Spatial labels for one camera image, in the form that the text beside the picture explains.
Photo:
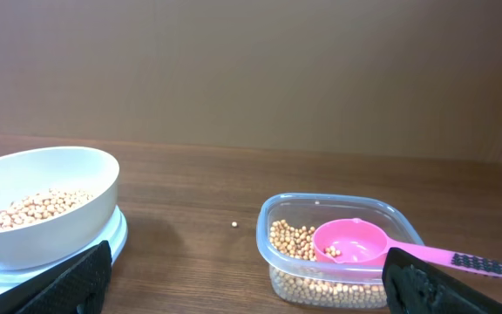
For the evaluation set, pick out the white bowl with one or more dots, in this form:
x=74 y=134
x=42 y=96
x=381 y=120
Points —
x=29 y=172

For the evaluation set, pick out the clear plastic container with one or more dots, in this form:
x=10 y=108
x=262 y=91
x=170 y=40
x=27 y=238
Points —
x=299 y=209

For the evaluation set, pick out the pile of soybeans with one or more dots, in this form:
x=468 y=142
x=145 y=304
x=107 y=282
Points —
x=297 y=243

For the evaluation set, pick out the soybeans in white bowl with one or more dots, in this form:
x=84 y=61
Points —
x=42 y=206

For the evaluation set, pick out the pink plastic scoop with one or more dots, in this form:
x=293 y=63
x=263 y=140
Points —
x=355 y=241

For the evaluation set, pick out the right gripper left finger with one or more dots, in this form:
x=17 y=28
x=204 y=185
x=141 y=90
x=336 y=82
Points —
x=77 y=285

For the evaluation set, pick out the white digital kitchen scale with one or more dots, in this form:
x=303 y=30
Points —
x=115 y=232

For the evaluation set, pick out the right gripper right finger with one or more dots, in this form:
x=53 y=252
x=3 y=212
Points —
x=413 y=286

